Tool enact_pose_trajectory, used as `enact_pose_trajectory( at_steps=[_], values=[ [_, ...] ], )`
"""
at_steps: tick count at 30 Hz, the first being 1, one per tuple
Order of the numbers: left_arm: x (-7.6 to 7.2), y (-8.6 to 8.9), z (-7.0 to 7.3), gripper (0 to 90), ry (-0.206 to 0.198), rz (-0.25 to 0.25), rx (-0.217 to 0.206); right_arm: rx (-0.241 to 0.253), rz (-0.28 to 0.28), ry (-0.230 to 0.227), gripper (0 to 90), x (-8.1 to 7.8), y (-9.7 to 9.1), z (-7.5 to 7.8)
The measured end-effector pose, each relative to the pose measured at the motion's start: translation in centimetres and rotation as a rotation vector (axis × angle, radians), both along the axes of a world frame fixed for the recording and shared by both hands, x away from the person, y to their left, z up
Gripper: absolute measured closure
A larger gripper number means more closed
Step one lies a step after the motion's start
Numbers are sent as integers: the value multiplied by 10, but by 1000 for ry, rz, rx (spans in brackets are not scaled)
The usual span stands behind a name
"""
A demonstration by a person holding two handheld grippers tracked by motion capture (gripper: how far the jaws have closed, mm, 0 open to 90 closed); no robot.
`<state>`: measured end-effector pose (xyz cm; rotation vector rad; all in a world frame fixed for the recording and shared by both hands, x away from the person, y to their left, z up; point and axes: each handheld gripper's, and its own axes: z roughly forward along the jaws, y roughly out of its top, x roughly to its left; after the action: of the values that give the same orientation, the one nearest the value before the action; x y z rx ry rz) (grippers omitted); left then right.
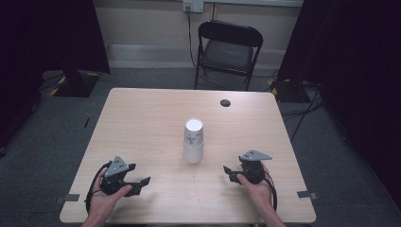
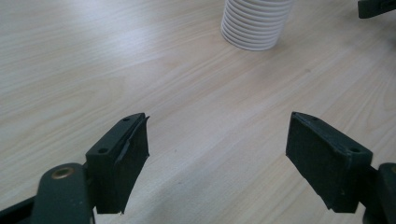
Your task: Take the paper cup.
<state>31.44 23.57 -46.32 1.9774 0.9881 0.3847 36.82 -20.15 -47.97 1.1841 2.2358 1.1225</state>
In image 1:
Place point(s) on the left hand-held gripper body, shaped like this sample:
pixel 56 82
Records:
pixel 115 168

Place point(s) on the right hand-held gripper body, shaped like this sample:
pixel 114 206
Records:
pixel 253 171

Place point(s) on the person's right hand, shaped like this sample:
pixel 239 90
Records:
pixel 261 195

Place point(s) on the person's left hand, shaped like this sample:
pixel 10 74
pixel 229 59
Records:
pixel 102 203

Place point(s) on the grey tape strip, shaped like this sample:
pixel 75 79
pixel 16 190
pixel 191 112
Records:
pixel 71 198
pixel 305 194

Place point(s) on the printed paper cup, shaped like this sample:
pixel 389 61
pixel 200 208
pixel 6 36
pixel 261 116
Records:
pixel 193 134

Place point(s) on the black table grommet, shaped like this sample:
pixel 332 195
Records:
pixel 225 103

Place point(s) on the black stand base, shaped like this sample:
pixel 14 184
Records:
pixel 75 85
pixel 285 91

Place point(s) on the black folding chair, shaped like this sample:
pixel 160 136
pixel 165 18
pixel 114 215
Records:
pixel 227 55

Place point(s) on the black curtain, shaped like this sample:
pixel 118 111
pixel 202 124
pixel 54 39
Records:
pixel 353 63
pixel 47 41

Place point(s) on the white wall socket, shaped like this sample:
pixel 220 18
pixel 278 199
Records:
pixel 193 5

